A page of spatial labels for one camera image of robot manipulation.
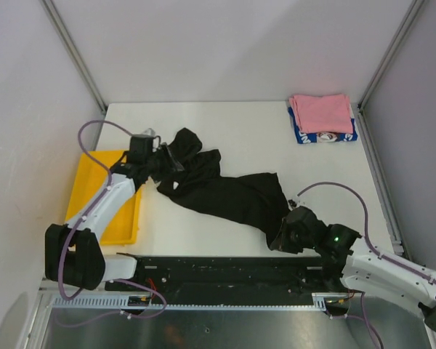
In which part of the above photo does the black printed t-shirt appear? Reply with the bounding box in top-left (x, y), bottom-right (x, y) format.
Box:
top-left (157, 128), bottom-right (289, 245)

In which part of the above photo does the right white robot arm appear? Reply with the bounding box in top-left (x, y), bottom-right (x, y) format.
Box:
top-left (270, 206), bottom-right (436, 332)

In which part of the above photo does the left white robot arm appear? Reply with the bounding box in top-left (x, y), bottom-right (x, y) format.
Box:
top-left (45, 152), bottom-right (170, 300)

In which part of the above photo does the yellow plastic bin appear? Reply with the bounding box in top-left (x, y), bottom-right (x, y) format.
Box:
top-left (65, 150), bottom-right (142, 246)

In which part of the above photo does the folded blue printed t-shirt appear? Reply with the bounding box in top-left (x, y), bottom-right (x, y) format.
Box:
top-left (287, 107), bottom-right (358, 145)

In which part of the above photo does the folded pink t-shirt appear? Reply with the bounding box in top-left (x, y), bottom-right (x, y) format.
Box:
top-left (288, 94), bottom-right (353, 134)

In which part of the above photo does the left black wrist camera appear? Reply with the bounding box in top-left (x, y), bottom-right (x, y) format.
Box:
top-left (126, 134), bottom-right (161, 164)

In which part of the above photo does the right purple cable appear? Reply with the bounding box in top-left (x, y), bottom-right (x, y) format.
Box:
top-left (296, 181), bottom-right (436, 349)

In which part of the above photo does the purple cable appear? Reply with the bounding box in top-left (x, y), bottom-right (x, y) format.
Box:
top-left (52, 119), bottom-right (168, 328)
top-left (296, 181), bottom-right (436, 349)

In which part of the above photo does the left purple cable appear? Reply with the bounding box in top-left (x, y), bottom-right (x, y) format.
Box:
top-left (52, 119), bottom-right (168, 328)

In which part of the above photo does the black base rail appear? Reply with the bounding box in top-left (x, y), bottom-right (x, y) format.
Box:
top-left (104, 254), bottom-right (350, 306)

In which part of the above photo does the grey slotted cable duct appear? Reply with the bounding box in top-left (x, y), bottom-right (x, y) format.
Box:
top-left (50, 294), bottom-right (326, 311)

